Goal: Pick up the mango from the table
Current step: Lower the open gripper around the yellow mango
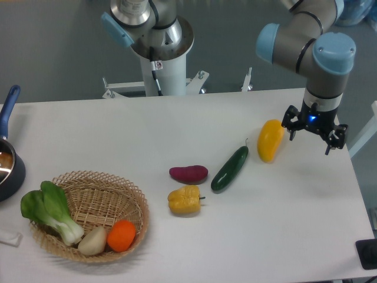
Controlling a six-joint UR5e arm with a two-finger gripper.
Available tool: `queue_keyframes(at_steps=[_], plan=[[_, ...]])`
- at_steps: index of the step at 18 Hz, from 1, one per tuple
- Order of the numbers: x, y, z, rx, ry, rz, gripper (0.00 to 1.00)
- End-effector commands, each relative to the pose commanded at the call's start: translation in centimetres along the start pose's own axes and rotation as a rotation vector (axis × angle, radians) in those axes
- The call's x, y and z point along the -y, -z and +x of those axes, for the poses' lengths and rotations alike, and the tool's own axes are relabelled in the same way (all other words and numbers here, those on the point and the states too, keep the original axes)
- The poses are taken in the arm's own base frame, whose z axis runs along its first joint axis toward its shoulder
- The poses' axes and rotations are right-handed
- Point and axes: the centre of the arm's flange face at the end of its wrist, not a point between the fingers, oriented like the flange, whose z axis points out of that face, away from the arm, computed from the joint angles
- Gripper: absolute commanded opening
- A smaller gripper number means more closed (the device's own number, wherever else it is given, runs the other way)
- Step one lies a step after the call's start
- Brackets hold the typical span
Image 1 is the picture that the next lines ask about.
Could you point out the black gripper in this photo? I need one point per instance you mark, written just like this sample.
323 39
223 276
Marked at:
317 122

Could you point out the yellow mango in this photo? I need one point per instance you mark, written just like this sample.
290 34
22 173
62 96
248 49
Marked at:
269 140

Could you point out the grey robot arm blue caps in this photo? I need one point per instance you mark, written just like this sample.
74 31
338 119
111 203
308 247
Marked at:
162 39

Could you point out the dark green cucumber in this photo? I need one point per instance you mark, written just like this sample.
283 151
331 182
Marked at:
230 169

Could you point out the blue plastic bag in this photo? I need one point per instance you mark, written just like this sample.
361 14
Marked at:
354 12

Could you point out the purple sweet potato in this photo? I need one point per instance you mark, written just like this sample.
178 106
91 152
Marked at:
190 175

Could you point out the black device at table edge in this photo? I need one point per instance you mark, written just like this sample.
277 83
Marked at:
367 253

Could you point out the yellow bell pepper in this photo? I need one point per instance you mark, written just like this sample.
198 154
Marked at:
185 200

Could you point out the orange fruit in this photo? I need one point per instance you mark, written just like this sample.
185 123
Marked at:
121 236

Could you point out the woven bamboo basket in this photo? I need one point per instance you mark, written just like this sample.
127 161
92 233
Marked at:
96 199

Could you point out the pale white onion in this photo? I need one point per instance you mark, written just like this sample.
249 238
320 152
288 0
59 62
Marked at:
94 242

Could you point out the green bok choy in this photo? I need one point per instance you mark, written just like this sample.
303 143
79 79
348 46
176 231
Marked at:
49 206

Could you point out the white plastic piece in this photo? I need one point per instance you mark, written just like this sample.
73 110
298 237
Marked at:
10 238

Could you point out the white metal frame right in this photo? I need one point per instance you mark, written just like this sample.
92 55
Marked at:
364 135

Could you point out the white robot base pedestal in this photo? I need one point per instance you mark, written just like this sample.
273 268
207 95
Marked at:
160 78

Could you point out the dark pot blue handle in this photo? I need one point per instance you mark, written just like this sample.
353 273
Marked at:
12 166

